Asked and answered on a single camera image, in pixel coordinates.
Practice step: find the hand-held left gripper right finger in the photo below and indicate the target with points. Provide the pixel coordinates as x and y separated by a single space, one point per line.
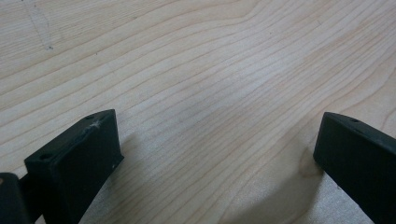
361 161

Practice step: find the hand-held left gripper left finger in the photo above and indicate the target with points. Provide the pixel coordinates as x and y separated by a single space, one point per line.
76 165

